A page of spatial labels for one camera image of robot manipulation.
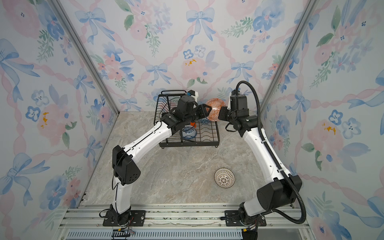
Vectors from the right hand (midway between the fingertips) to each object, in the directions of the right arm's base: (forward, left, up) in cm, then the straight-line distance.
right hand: (222, 109), depth 78 cm
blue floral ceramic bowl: (+6, +19, -28) cm, 35 cm away
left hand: (0, +6, +2) cm, 6 cm away
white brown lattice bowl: (-25, -2, -31) cm, 40 cm away
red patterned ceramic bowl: (+2, +3, +1) cm, 4 cm away
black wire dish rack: (+5, +13, -28) cm, 31 cm away
